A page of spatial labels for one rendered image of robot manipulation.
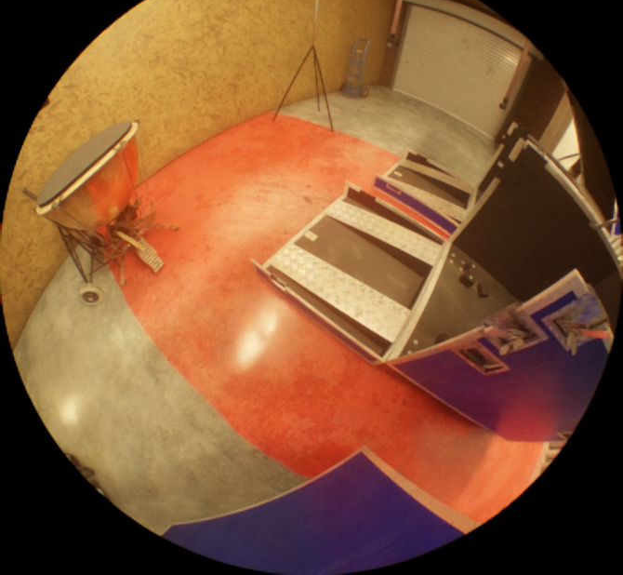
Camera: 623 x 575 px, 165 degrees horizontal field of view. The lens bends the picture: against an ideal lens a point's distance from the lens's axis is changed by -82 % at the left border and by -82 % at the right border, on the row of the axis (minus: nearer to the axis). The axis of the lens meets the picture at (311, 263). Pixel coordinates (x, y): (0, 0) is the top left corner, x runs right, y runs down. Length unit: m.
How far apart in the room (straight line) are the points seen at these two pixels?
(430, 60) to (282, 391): 6.47
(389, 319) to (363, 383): 0.34
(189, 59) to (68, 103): 1.15
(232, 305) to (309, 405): 0.63
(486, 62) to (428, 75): 1.60
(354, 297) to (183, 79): 2.34
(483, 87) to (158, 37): 5.96
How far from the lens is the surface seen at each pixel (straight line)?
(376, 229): 1.35
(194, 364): 1.17
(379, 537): 0.56
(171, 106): 2.38
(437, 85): 6.24
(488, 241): 1.40
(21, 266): 2.58
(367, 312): 1.01
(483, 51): 6.27
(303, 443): 1.10
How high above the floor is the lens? 1.05
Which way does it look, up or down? 59 degrees down
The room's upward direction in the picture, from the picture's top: 7 degrees clockwise
